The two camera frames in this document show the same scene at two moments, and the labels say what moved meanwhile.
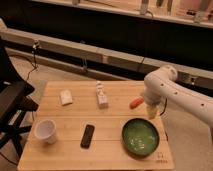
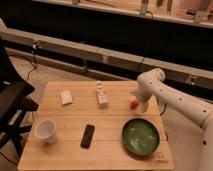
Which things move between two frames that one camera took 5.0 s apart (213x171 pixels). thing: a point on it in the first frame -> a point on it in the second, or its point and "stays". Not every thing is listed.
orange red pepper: x=136 y=101 stays
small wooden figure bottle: x=102 y=99 stays
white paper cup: x=45 y=129 stays
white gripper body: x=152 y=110 -> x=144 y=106
